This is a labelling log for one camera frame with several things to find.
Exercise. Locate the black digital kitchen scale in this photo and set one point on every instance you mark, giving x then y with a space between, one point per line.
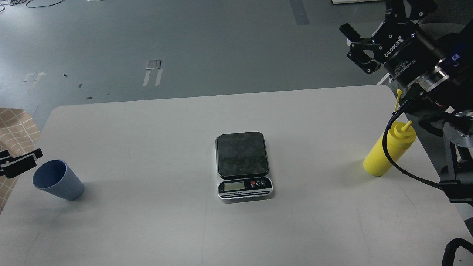
242 166

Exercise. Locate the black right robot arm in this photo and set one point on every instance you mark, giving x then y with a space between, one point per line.
435 76

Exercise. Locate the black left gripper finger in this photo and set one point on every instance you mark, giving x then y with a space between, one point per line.
11 167

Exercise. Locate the grey floor plate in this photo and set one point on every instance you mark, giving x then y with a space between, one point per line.
153 64

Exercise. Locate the yellow squeeze bottle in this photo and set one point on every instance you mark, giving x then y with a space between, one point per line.
396 139

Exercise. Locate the blue ribbed cup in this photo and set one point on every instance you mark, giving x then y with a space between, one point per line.
57 178

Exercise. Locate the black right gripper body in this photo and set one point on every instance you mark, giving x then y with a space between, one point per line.
406 52

